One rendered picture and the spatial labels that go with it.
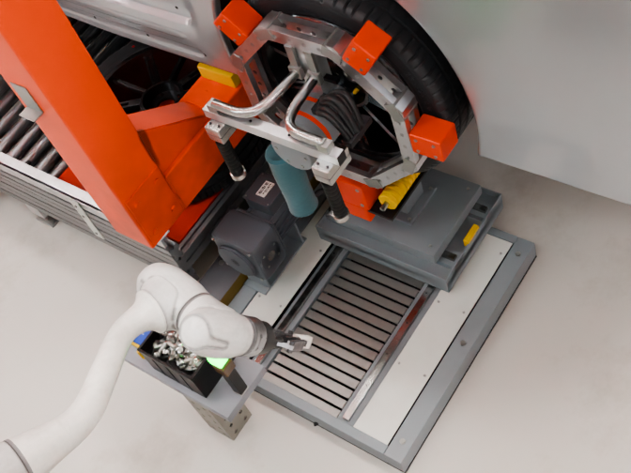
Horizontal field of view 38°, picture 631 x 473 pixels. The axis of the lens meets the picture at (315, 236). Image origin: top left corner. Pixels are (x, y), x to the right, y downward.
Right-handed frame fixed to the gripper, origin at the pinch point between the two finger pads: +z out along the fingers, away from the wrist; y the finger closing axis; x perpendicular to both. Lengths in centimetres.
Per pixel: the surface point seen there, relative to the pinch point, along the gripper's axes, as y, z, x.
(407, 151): 2, 16, 52
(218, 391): -27.5, 13.2, -24.0
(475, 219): -6, 87, 44
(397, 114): 3, 3, 58
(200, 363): -29.6, 4.5, -17.0
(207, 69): -78, 24, 60
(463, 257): -3, 80, 31
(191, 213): -88, 51, 15
